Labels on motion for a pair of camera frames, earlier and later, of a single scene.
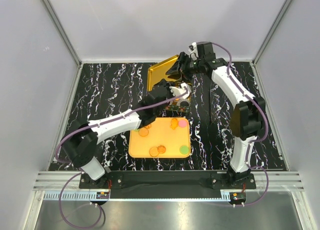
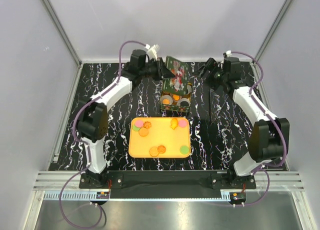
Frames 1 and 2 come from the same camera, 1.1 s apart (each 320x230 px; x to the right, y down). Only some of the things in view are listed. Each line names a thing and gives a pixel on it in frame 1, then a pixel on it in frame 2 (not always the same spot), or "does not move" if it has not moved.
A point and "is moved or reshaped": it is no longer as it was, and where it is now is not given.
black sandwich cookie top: x=184 y=103 does not move
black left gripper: x=167 y=85 → x=163 y=71
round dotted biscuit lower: x=154 y=152 does not move
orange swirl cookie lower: x=161 y=149 does not move
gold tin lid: x=157 y=72 is moved or reshaped
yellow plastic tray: x=165 y=137 does not move
